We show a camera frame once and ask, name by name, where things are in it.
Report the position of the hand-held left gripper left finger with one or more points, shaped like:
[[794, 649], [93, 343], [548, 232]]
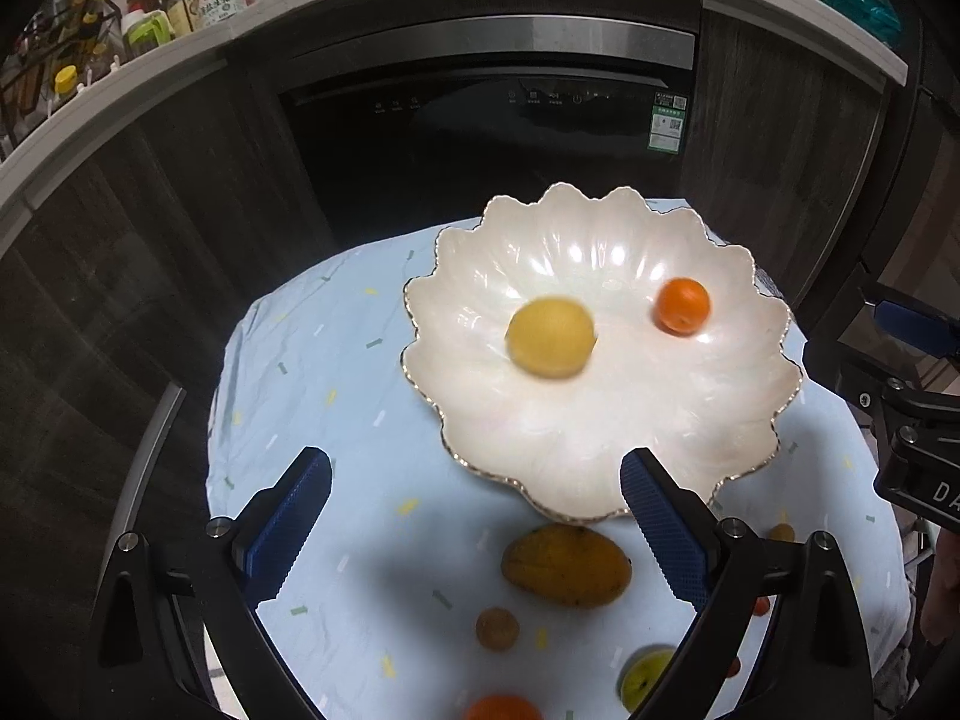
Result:
[[289, 525]]

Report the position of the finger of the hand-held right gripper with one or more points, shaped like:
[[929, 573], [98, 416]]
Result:
[[911, 324], [840, 367]]

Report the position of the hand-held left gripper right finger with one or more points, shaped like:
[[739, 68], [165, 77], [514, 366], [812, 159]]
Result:
[[664, 517]]

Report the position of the yellow-orange mango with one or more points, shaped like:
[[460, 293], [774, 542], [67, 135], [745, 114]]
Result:
[[566, 566]]

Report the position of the small brown round fruit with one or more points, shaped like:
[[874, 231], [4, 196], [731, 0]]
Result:
[[497, 628], [781, 533]]

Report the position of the white scalloped gold-rimmed bowl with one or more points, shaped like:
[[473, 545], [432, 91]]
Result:
[[600, 405]]

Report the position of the red cherry tomato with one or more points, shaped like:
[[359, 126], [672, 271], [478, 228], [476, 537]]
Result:
[[761, 605], [733, 666]]

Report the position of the green round fruit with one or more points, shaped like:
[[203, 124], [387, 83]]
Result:
[[646, 681]]

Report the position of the yellow lemon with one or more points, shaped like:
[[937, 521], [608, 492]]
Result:
[[551, 336]]

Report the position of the large orange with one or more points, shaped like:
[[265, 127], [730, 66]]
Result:
[[502, 709]]

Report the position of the light blue patterned tablecloth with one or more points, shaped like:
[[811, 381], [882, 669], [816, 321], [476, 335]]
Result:
[[360, 420]]

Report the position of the small tangerine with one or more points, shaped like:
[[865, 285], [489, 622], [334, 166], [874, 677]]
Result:
[[682, 305]]

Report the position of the dark wood cabinet door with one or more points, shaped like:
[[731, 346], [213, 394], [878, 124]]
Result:
[[150, 240], [787, 165]]

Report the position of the teal plastic bag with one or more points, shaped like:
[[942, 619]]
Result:
[[862, 7]]

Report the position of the black built-in dishwasher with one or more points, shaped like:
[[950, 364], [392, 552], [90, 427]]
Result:
[[450, 157]]

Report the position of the white kitchen countertop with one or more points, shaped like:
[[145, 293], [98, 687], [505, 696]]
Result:
[[150, 79]]

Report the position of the yellow-capped bottle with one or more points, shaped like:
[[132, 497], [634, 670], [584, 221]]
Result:
[[67, 82]]

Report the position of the green-lidded container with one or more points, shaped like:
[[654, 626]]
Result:
[[146, 34]]

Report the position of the red-lidded glass jar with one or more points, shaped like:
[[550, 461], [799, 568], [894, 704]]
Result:
[[150, 4]]

